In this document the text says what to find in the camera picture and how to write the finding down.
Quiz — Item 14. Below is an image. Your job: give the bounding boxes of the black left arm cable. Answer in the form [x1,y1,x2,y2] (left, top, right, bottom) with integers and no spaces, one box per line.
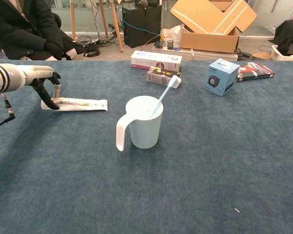
[0,94,16,134]

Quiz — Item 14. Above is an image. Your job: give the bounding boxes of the flat red black box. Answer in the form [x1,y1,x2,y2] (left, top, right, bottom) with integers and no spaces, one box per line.
[235,61,275,82]

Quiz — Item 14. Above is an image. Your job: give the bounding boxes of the light blue toothbrush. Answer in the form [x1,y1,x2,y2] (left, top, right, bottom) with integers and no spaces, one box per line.
[149,75,182,118]

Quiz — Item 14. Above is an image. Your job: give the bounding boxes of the light blue cup white handle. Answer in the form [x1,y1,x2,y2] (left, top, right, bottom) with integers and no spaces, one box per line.
[116,95,165,152]

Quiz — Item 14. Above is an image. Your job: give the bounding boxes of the black metal bracket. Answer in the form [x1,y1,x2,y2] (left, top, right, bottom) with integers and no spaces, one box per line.
[236,48,254,61]

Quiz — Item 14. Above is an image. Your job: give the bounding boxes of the blue cube speaker box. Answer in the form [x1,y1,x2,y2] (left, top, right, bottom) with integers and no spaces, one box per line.
[204,58,241,97]

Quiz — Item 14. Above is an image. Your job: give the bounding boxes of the white pink long box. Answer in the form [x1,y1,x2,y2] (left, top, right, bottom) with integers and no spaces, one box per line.
[130,50,183,73]

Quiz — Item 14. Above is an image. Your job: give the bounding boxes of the white storage bin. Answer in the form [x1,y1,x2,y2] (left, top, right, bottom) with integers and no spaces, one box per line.
[270,44,293,61]

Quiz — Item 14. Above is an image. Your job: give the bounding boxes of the small black silver box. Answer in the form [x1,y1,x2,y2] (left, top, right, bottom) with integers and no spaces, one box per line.
[146,66,182,89]

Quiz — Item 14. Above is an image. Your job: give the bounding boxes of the black computer tower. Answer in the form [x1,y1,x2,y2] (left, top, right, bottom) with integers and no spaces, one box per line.
[122,4,162,49]

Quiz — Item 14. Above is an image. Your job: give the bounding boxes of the blue network cable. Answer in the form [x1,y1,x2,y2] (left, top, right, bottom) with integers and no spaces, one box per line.
[123,19,161,37]

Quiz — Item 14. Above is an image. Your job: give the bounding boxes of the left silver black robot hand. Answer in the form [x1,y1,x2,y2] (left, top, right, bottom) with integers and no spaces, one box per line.
[21,65,62,111]

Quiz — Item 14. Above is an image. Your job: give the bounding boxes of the wooden tripod easel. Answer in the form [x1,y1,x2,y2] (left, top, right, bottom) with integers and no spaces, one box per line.
[70,0,124,53]

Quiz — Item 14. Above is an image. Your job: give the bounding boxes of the open cardboard box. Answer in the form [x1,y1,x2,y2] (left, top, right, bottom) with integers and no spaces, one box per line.
[170,0,257,54]

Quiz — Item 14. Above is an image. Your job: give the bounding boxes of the long white aluminium rails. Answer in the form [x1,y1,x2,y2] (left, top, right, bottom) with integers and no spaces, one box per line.
[152,46,239,61]

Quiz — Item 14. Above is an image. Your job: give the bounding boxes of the white plastic bag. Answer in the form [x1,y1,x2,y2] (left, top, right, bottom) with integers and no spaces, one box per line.
[161,24,183,48]

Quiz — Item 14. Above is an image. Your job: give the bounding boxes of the black cloth covered object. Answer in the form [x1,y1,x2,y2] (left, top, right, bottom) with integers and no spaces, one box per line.
[275,19,293,56]

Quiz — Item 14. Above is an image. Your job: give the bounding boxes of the white toothpaste tube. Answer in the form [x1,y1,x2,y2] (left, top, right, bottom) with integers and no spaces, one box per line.
[41,97,108,112]

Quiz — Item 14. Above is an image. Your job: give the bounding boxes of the blue table mat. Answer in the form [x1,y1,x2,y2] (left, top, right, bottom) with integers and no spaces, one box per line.
[0,59,293,234]

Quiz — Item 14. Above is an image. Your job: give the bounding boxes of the person in black jacket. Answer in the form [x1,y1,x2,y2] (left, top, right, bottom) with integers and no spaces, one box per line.
[0,0,86,61]

